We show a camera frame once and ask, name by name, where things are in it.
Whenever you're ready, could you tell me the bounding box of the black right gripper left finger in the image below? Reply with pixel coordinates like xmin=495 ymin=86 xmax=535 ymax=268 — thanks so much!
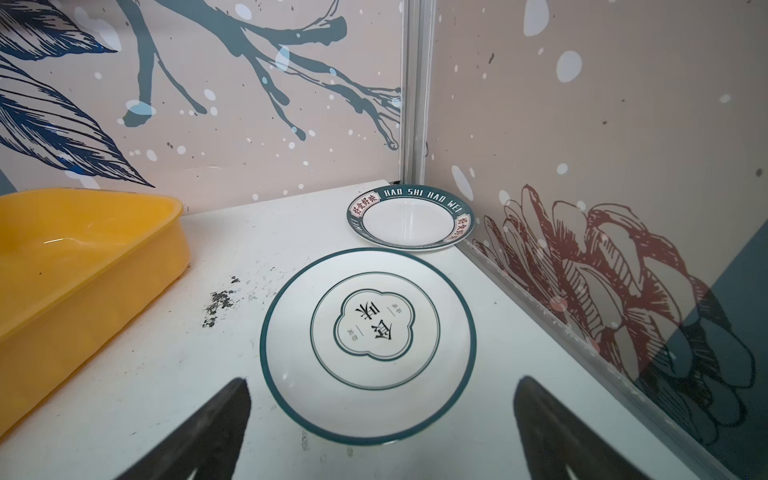
xmin=119 ymin=378 xmax=251 ymax=479

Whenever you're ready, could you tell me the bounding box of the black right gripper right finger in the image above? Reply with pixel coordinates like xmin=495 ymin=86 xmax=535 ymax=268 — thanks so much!
xmin=513 ymin=376 xmax=647 ymax=479

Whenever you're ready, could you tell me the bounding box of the green rim plate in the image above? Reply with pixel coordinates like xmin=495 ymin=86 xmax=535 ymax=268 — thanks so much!
xmin=346 ymin=184 xmax=476 ymax=252

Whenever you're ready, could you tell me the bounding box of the yellow plastic bin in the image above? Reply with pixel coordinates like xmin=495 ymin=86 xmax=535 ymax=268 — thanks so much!
xmin=1 ymin=188 xmax=190 ymax=433

